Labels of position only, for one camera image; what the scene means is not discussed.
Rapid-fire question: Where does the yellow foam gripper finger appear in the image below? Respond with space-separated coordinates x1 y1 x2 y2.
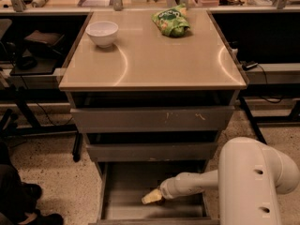
142 188 163 204

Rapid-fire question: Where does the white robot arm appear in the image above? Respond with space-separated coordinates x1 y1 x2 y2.
142 137 300 225

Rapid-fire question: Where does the grey open bottom drawer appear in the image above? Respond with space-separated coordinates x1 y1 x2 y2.
90 161 219 225

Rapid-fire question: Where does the grey middle drawer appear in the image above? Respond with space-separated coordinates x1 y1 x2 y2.
86 142 218 162

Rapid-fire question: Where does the grey top drawer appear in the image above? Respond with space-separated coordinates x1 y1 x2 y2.
70 106 233 133

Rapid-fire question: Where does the grey drawer cabinet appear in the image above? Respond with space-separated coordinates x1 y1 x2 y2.
58 8 250 173

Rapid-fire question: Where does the black shoe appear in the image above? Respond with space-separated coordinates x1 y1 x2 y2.
16 210 64 225

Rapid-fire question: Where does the dark trouser leg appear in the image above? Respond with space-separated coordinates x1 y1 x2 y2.
0 142 42 225

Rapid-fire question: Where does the white ceramic bowl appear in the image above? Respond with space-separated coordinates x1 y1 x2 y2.
85 21 119 48

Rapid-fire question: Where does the green chip bag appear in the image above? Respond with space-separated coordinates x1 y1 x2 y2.
151 4 190 38

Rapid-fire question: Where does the small black device with cable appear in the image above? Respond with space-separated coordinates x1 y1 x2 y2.
242 61 258 71

